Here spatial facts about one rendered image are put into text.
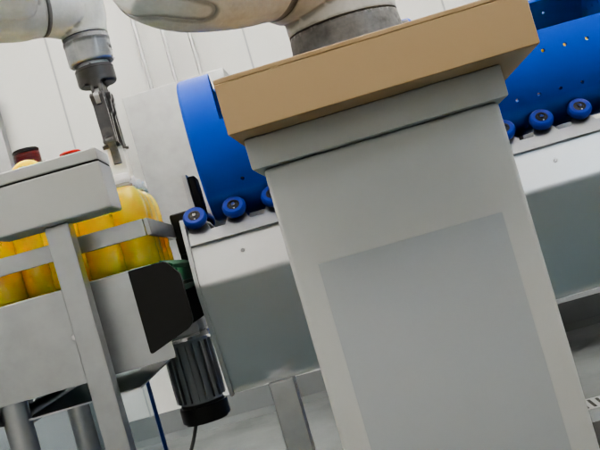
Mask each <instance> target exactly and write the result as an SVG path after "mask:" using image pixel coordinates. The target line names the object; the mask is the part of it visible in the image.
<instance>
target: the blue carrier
mask: <svg viewBox="0 0 600 450"><path fill-rule="evenodd" d="M528 2H529V8H530V10H531V13H532V17H533V20H534V23H535V26H536V29H537V34H538V37H539V41H540V43H539V44H538V45H537V46H536V47H535V48H534V49H533V51H532V52H531V53H530V54H529V55H528V56H527V57H526V58H525V59H524V60H523V62H522V63H521V64H520V65H519V66H518V67H517V68H516V69H515V70H514V71H513V73H512V74H511V75H510V76H509V77H508V78H507V79H506V80H505V85H506V87H507V90H508V96H507V97H506V98H505V99H504V100H503V101H502V102H501V103H500V104H499V108H500V111H501V114H502V117H503V120H507V121H511V122H512V123H513V124H514V126H515V135H514V136H515V137H519V136H522V135H526V134H529V133H532V132H533V128H532V127H531V126H530V124H529V116H530V114H531V113H532V112H534V111H535V110H538V109H545V110H548V111H549V112H551V113H552V114H553V116H554V123H553V126H557V125H560V124H564V123H566V122H570V121H571V117H570V116H569V114H568V113H567V105H568V103H569V102H570V101H571V100H573V99H576V98H583V99H586V100H588V101H589V102H590V103H591V105H592V111H591V114H590V115H595V114H599V113H600V0H529V1H528ZM585 37H587V40H586V39H585ZM563 43H564V44H565V46H564V45H563ZM541 49H543V50H544V52H543V53H542V52H541ZM538 93H539V94H538ZM177 95H178V100H179V108H180V111H181V115H182V119H183V122H184V126H185V130H186V132H187V139H188V142H189V145H190V148H191V152H192V155H193V158H194V161H195V164H196V169H197V172H198V175H199V178H200V180H201V184H202V187H203V190H204V194H205V196H206V199H207V202H208V204H209V206H210V209H211V211H212V215H213V217H214V219H215V220H217V221H225V220H227V216H225V215H224V213H223V211H222V209H221V207H222V203H223V202H224V201H225V200H226V199H227V198H228V197H231V196H240V197H241V198H243V199H244V200H245V202H246V213H252V212H256V211H259V210H262V209H265V206H266V205H264V204H263V202H262V199H261V193H262V191H263V189H264V188H266V187H268V183H267V180H266V177H264V176H263V175H261V174H259V173H257V172H256V171H253V170H252V168H251V164H250V162H249V158H248V155H247V151H246V147H245V146H243V145H242V144H240V143H239V142H237V141H236V140H235V139H234V138H232V137H230V136H229V135H228V132H227V130H226V126H225V123H224V120H223V117H222V113H221V108H220V105H219V101H218V98H217V95H216V92H215V88H213V86H212V83H211V81H210V78H209V76H208V74H205V75H202V76H199V77H195V78H192V79H186V80H183V81H180V82H179V83H178V84H177ZM516 99H517V100H516ZM241 177H244V178H241Z"/></svg>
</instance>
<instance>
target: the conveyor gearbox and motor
mask: <svg viewBox="0 0 600 450"><path fill-rule="evenodd" d="M197 324H198V328H199V331H200V334H198V335H194V336H192V337H186V338H182V339H180V340H176V341H173V342H172V344H173V347H174V351H175V354H176V355H177V357H174V358H171V360H170V361H169V362H168V363H167V364H166V367H167V371H168V373H169V377H170V380H171V385H172V389H173V393H174V395H175V399H176V402H177V405H179V406H181V409H180V410H179V411H180V414H181V418H182V420H183V424H184V425H187V427H194V430H193V436H192V441H191V445H190V448H189V450H193V449H194V445H195V441H196V431H197V426H199V425H203V424H206V423H209V422H212V421H217V420H218V419H221V418H223V417H225V416H227V415H228V414H229V412H230V407H229V401H228V398H227V396H225V395H223V392H226V391H225V390H226V388H225V385H224V381H223V378H222V375H221V369H220V366H219V363H218V360H217V356H216V353H215V350H214V347H213V342H212V338H211V336H208V337H207V334H210V331H209V329H208V327H206V326H207V323H206V320H205V317H204V316H203V317H201V318H200V319H199V320H197Z"/></svg>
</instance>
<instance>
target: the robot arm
mask: <svg viewBox="0 0 600 450"><path fill-rule="evenodd" d="M113 1H114V2H115V4H116V5H117V6H118V7H119V9H120V10H121V11H122V12H123V13H124V14H126V15H127V16H128V17H130V18H131V19H133V20H135V21H138V22H140V23H142V24H145V25H147V26H149V27H152V28H156V29H162V30H166V31H173V32H181V33H198V32H214V31H224V30H232V29H242V28H248V27H253V26H256V25H259V24H263V23H268V22H269V23H272V24H275V25H279V26H285V27H286V30H287V34H288V37H289V41H290V45H291V49H292V54H293V56H295V55H298V54H303V53H306V52H310V51H312V50H315V49H319V48H322V47H324V46H330V45H333V44H336V43H339V42H342V41H346V40H348V39H351V38H357V37H359V36H362V35H366V34H369V33H372V32H375V31H378V30H381V29H386V28H389V27H393V26H395V25H398V24H402V23H405V22H408V20H407V19H406V20H401V18H400V16H399V13H398V10H397V9H396V2H395V0H113ZM106 21H107V17H106V12H105V8H104V1H103V0H0V44H6V43H19V42H25V41H30V40H32V39H37V38H55V39H61V40H62V46H63V49H64V52H65V54H66V58H67V61H68V64H69V67H70V69H71V70H72V71H75V76H76V80H77V82H78V86H79V89H81V90H83V91H91V92H92V94H89V98H90V100H91V103H92V105H93V107H94V110H95V114H96V119H97V122H98V126H99V129H100V132H101V135H102V138H103V143H104V144H105V146H102V148H103V150H106V149H107V150H106V151H107V153H108V157H109V160H110V164H111V167H112V173H113V175H115V174H119V173H123V172H128V173H129V176H134V174H133V171H132V168H131V165H130V161H129V156H128V153H127V149H129V146H126V143H125V141H124V137H123V135H122V131H121V125H120V122H119V118H118V115H117V111H116V107H115V105H116V104H115V102H114V97H113V94H111V92H110V91H108V89H107V88H108V87H109V86H110V85H112V84H114V83H115V82H116V80H117V77H116V74H115V70H114V68H113V64H112V62H113V60H114V59H115V58H114V57H113V51H112V45H111V42H110V37H109V34H108V31H107V26H106ZM130 180H131V177H130Z"/></svg>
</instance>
